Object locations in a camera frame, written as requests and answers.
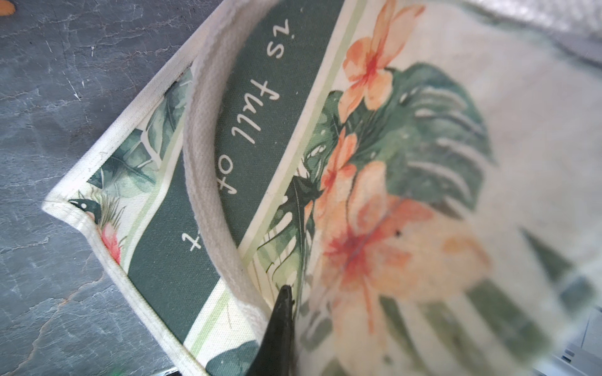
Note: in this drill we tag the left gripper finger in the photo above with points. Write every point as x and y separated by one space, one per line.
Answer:
275 352

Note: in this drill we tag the floral canvas tote bag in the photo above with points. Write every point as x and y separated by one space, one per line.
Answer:
425 175

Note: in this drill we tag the orange shark plush toy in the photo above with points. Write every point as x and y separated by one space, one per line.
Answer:
7 8

